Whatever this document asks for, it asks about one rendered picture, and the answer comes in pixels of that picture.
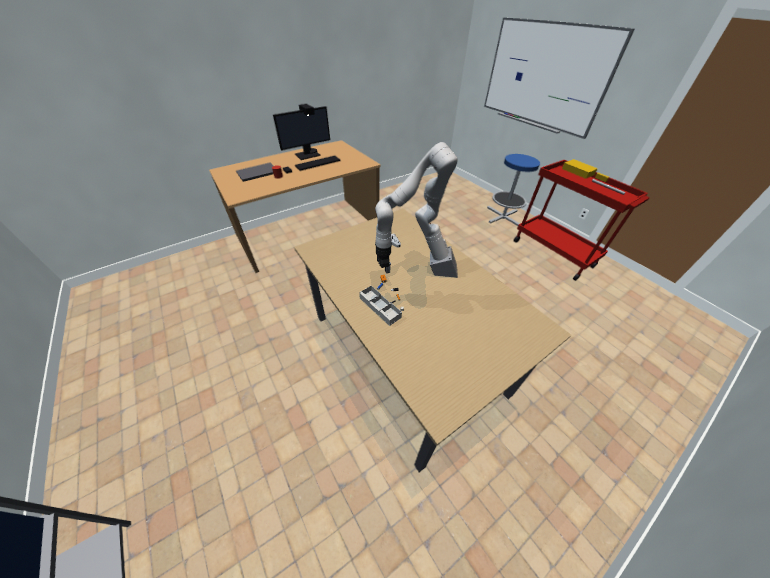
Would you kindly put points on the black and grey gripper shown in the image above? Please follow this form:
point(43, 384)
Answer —
point(383, 250)

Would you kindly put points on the white three-compartment bin rack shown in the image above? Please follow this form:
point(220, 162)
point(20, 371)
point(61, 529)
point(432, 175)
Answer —
point(381, 306)

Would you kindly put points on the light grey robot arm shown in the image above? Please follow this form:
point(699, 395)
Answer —
point(444, 161)

